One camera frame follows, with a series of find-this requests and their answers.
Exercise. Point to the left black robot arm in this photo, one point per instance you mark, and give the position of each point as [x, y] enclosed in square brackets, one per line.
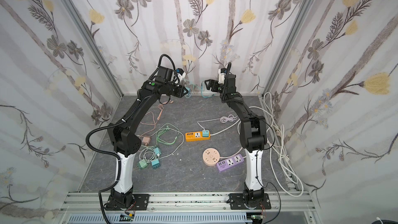
[163, 81]

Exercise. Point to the teal charger adapter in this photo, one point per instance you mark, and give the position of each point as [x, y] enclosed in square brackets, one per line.
[155, 163]
[157, 152]
[206, 133]

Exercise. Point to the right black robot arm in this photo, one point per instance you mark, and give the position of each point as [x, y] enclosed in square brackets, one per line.
[252, 133]

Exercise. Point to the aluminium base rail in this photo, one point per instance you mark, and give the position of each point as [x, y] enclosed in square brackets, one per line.
[216, 207]

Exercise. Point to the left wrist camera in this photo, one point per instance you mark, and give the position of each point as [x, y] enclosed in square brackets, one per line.
[180, 73]

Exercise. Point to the round pink power socket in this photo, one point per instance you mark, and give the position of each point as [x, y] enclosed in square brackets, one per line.
[211, 157]

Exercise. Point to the pink charger adapter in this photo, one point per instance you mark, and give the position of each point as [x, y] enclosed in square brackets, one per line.
[146, 140]

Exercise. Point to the orange power strip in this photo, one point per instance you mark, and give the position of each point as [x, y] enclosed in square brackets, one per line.
[195, 136]

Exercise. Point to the purple power strip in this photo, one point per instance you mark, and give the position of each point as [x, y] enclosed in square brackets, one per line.
[230, 162]

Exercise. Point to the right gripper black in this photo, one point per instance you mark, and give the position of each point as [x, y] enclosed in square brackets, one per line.
[213, 84]

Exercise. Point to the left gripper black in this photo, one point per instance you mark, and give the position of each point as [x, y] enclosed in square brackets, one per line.
[179, 90]

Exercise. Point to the light green charger adapter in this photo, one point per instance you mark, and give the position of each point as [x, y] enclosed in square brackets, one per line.
[142, 164]

